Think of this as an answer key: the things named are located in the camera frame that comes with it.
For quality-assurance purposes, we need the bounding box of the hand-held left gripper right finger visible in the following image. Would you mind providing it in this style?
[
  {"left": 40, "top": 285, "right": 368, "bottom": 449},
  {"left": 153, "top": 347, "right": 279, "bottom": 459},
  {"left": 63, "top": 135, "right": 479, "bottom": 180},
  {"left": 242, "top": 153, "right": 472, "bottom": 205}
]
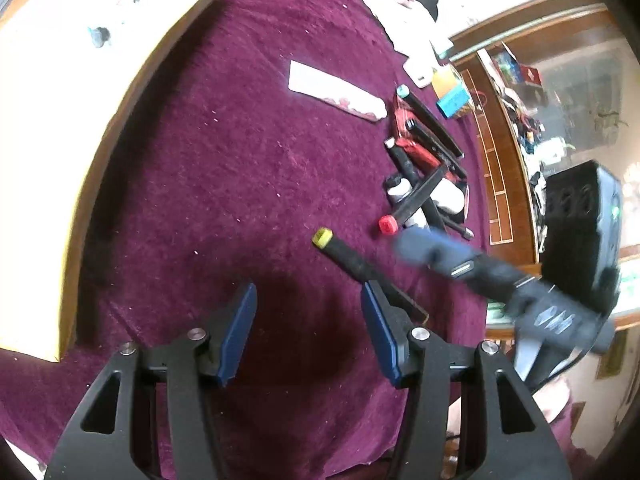
[{"left": 361, "top": 280, "right": 573, "bottom": 480}]

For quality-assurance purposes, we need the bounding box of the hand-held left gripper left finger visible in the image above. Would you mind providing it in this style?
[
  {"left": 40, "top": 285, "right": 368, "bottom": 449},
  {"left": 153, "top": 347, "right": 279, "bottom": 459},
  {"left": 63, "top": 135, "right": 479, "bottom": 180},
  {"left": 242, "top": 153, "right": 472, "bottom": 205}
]
[{"left": 45, "top": 282, "right": 258, "bottom": 480}]

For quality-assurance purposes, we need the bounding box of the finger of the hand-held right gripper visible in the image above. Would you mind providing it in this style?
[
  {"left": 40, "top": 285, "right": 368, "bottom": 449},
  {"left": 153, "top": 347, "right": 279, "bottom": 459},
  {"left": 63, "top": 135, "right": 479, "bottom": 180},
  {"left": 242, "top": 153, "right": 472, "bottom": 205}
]
[{"left": 395, "top": 227, "right": 531, "bottom": 311}]

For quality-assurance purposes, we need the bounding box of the red capped black marker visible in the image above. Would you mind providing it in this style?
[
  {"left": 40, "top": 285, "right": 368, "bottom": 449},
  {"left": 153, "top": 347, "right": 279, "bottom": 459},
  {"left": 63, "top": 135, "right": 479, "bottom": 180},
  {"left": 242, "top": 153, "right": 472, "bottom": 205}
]
[{"left": 378, "top": 162, "right": 448, "bottom": 235}]

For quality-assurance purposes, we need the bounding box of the yellow capped black marker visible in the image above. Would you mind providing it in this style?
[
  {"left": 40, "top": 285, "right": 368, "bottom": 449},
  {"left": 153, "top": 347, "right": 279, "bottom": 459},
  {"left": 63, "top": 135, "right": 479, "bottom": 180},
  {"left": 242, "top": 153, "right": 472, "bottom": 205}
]
[{"left": 312, "top": 227, "right": 430, "bottom": 323}]

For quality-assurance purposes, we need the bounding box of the teal capped black marker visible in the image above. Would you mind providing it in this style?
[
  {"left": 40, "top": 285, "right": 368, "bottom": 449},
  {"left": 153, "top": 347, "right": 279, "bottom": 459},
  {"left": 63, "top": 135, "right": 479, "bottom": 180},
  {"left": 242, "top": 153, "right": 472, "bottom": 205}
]
[{"left": 396, "top": 85, "right": 465, "bottom": 158}]

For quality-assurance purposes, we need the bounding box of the rose print cream tube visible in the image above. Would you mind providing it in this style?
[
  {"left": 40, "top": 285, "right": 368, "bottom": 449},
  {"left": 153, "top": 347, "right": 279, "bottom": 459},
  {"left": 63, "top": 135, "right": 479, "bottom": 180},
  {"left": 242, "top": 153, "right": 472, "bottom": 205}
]
[{"left": 289, "top": 60, "right": 388, "bottom": 124}]

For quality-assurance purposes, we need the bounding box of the yellow rimmed white tray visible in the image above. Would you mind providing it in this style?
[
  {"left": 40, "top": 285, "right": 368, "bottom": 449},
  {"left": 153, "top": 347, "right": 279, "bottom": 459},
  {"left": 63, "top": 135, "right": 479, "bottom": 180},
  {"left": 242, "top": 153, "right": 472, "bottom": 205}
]
[{"left": 0, "top": 0, "right": 232, "bottom": 363}]

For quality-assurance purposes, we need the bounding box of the thin black pen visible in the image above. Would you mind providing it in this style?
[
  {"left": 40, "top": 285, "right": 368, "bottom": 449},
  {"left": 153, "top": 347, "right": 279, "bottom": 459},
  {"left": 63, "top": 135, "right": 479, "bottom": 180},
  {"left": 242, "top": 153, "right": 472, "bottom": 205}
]
[{"left": 425, "top": 200, "right": 475, "bottom": 239}]

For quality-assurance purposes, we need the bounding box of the small white bottle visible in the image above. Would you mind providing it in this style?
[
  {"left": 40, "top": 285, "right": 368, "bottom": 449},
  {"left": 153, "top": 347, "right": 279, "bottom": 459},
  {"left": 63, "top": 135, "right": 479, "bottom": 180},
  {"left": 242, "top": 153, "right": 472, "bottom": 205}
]
[{"left": 432, "top": 182, "right": 465, "bottom": 215}]

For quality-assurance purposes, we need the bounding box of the white and black tube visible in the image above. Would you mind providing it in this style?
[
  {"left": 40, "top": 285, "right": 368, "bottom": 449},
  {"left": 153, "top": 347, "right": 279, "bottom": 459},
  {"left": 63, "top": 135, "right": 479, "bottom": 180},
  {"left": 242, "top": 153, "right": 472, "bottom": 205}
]
[{"left": 386, "top": 174, "right": 427, "bottom": 228}]

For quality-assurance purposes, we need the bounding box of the white cup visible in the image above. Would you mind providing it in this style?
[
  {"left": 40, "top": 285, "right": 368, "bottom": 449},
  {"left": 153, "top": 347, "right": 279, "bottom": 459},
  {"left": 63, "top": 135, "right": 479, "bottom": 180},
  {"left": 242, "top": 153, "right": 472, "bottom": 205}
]
[{"left": 542, "top": 137, "right": 569, "bottom": 164}]

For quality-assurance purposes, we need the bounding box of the wooden glass cabinet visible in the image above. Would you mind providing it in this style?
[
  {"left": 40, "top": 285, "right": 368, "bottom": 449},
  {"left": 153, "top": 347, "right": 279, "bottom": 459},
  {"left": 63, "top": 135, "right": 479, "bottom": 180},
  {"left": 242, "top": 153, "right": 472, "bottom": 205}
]
[{"left": 450, "top": 0, "right": 640, "bottom": 341}]

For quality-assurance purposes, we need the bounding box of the red pouch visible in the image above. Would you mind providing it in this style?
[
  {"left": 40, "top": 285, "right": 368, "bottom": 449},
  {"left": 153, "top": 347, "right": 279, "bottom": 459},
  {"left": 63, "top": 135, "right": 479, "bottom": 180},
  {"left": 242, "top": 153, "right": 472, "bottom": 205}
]
[{"left": 391, "top": 97, "right": 471, "bottom": 221}]

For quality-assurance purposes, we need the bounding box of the blue sponge block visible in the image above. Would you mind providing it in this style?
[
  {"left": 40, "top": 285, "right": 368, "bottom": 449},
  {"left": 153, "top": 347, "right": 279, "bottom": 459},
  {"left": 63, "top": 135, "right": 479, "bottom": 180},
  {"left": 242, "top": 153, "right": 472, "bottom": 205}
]
[{"left": 436, "top": 87, "right": 471, "bottom": 120}]

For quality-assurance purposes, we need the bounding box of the red box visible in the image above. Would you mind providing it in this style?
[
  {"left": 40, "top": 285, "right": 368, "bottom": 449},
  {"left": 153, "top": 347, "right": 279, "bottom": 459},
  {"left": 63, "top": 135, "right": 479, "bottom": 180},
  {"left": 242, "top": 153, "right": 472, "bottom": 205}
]
[{"left": 520, "top": 62, "right": 544, "bottom": 89}]

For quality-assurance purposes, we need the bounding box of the maroon velvet tablecloth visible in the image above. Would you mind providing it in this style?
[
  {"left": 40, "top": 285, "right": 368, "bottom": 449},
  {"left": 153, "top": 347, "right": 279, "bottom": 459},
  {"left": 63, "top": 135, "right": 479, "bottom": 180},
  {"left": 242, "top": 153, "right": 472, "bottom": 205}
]
[{"left": 0, "top": 0, "right": 543, "bottom": 476}]

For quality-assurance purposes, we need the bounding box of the small white box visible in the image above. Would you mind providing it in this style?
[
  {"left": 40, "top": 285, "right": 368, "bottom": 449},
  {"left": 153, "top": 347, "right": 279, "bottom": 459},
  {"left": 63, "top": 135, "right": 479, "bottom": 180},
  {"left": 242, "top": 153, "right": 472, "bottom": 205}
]
[{"left": 404, "top": 57, "right": 433, "bottom": 86}]

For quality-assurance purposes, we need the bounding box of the white notebook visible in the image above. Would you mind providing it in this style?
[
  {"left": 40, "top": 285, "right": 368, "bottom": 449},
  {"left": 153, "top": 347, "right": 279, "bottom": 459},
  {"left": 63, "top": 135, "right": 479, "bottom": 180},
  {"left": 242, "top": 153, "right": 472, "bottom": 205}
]
[{"left": 360, "top": 0, "right": 441, "bottom": 58}]

